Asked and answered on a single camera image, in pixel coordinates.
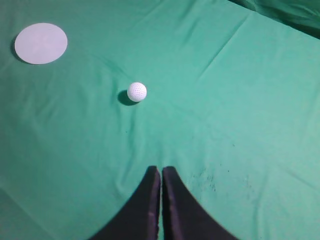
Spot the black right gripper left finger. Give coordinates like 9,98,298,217
91,166,161,240

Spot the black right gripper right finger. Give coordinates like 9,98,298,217
162,166,237,240

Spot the white dimpled ball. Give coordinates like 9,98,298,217
127,82,147,103

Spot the white round plate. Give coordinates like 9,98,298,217
13,22,68,65

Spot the green table cloth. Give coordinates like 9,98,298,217
0,0,320,240

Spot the green backdrop curtain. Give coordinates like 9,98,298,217
233,0,320,39

